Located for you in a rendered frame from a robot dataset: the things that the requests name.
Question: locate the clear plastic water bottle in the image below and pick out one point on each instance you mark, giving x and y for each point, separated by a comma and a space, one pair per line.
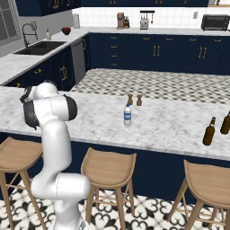
127, 115

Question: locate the white paper towel roll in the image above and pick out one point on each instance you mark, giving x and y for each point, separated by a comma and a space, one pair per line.
76, 21

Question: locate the black sink basin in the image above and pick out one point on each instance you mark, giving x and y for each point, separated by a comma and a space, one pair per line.
40, 48

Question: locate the navy base cupboards run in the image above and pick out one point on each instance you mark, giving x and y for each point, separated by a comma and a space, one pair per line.
158, 54

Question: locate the navy cupboards under sink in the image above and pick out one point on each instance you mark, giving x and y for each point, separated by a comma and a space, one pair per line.
48, 73

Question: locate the brown knife block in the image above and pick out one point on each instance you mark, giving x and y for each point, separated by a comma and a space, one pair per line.
126, 22

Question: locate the dark red bowl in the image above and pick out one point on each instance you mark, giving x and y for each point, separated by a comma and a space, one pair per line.
66, 30

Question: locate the navy wall cupboards run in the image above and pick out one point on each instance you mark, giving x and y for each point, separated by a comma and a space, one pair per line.
99, 3

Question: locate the grey dishwasher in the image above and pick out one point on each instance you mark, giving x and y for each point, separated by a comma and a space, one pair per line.
78, 60

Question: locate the white soap dispenser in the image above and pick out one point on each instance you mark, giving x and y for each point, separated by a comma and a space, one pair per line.
48, 35

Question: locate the black toaster oven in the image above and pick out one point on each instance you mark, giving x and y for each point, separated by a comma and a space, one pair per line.
215, 22

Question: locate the brown coffee machine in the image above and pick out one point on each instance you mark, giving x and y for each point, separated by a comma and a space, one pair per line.
120, 20

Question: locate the black sink tap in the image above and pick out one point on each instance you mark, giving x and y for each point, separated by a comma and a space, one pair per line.
28, 33

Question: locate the grey window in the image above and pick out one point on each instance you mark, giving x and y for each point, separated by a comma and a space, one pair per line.
7, 21

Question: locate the wooden bar stool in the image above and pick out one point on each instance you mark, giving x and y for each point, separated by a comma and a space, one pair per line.
16, 155
109, 170
209, 185

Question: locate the brown pepper shaker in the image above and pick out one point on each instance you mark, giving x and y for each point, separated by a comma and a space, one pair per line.
130, 99
139, 100

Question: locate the brown glass bottle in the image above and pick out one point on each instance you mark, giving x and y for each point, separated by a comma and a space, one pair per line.
209, 133
225, 124

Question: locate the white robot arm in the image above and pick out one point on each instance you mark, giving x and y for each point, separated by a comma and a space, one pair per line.
55, 149

